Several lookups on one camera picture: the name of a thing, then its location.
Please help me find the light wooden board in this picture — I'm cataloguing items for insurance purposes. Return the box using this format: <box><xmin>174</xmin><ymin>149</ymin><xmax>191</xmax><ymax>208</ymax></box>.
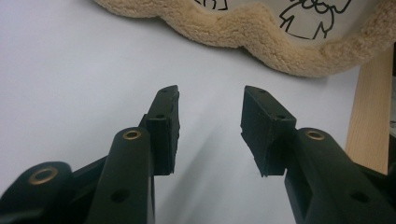
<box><xmin>345</xmin><ymin>46</ymin><xmax>394</xmax><ymax>175</ymax></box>

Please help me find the tan fleece-edged pad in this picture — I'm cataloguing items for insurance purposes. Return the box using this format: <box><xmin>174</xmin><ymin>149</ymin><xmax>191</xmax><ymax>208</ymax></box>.
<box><xmin>92</xmin><ymin>0</ymin><xmax>396</xmax><ymax>78</ymax></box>

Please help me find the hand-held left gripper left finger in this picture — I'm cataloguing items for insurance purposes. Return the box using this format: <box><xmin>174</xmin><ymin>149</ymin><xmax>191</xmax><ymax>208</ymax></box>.
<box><xmin>85</xmin><ymin>85</ymin><xmax>181</xmax><ymax>224</ymax></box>

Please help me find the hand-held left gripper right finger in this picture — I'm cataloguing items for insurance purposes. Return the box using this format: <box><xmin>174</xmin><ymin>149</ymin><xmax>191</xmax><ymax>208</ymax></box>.
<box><xmin>240</xmin><ymin>85</ymin><xmax>396</xmax><ymax>224</ymax></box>

